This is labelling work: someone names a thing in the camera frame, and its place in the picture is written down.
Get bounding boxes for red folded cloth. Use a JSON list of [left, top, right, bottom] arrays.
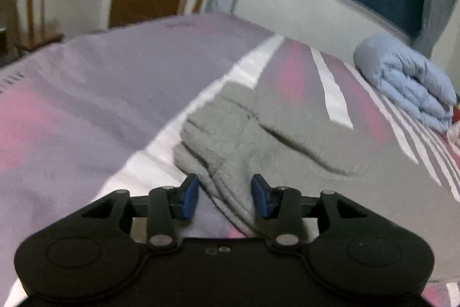
[[452, 106, 460, 123]]

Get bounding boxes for grey knit pants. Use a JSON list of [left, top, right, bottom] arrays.
[[173, 83, 459, 281]]

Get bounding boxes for folded pink white blanket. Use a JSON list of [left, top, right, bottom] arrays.
[[446, 121, 460, 153]]

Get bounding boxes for striped purple pink bedsheet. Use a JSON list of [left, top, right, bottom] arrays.
[[1, 15, 459, 306]]

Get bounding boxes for folded light blue duvet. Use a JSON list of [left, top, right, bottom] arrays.
[[353, 34, 457, 132]]

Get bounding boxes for wooden chair at left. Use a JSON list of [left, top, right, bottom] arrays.
[[13, 0, 65, 58]]

